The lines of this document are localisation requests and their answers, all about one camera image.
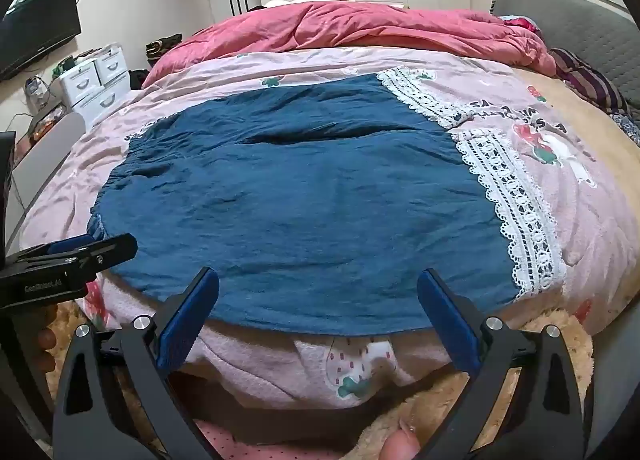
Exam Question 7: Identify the brown patterned bag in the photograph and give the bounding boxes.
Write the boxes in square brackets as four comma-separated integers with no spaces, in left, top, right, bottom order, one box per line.
[145,33,184,61]

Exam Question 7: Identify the white plastic drawer cabinet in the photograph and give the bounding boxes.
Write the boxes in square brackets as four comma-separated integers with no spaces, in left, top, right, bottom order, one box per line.
[59,44,135,128]

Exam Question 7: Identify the dark striped pillow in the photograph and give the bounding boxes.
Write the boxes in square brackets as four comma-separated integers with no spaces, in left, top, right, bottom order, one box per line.
[550,47,632,114]

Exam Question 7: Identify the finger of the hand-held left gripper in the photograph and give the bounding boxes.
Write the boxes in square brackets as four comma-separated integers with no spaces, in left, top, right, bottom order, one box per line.
[59,233,139,287]
[9,235,100,267]

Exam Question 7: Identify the black television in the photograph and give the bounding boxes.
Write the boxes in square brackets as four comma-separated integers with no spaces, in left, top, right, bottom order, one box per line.
[0,0,82,82]

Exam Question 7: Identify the pink strawberry print bed cover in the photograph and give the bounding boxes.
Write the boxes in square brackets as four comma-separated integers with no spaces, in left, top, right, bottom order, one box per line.
[17,47,621,411]

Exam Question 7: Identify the person's left hand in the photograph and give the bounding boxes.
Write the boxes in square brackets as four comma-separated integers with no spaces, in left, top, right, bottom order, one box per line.
[36,327,59,375]

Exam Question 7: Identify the blue patterned cloth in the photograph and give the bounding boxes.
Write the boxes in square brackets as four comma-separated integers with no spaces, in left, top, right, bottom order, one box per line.
[607,110,640,147]

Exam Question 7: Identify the pink dotted pajama trousers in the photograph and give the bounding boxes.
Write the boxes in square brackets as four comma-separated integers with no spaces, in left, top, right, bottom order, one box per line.
[192,417,361,460]

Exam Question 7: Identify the grey padded headboard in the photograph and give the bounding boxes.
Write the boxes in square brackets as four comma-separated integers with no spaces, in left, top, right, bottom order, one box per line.
[490,0,640,110]

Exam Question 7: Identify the blue pants with white lace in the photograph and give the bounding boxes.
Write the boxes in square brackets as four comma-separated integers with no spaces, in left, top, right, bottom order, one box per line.
[86,72,568,338]

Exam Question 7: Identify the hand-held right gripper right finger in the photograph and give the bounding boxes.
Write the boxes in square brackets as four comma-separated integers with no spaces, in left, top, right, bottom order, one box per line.
[416,267,587,460]

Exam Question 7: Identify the person's right hand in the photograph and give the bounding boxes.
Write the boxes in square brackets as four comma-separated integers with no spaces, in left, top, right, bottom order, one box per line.
[379,427,422,460]

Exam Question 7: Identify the beige fleece bed sheet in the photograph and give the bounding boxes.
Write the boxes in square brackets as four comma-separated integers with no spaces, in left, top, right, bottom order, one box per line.
[47,67,640,460]

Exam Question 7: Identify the red quilt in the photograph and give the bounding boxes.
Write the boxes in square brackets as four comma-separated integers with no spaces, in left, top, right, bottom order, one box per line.
[142,0,558,88]

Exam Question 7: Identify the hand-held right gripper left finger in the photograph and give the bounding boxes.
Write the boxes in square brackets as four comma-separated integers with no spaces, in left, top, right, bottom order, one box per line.
[51,266,221,460]

